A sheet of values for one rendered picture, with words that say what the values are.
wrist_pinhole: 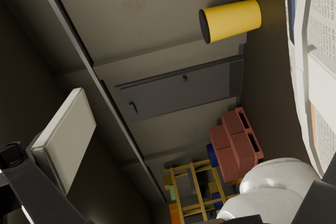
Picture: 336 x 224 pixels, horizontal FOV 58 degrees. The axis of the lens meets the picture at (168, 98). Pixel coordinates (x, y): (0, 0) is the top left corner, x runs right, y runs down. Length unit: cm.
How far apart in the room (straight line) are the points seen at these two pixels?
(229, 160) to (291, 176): 545
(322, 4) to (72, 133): 19
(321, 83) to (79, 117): 13
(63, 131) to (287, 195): 41
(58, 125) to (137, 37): 422
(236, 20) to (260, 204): 348
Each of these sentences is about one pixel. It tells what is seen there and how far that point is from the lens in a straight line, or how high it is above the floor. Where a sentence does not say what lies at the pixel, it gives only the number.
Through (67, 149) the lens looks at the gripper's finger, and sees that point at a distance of 17.
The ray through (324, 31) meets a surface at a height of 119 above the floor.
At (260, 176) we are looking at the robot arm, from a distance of 54.
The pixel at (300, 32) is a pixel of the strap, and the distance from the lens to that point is 18.
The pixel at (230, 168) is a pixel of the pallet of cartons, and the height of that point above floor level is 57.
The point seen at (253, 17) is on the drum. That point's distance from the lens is 396.
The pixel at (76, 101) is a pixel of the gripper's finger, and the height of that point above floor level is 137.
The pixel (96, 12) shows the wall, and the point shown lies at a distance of 407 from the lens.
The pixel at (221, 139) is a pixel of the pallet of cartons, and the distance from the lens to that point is 622.
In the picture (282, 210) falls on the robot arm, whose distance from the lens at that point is 50.
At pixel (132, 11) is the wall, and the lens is 409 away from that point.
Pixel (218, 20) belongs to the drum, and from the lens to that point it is 383.
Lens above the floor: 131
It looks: 1 degrees up
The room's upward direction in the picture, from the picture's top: 104 degrees counter-clockwise
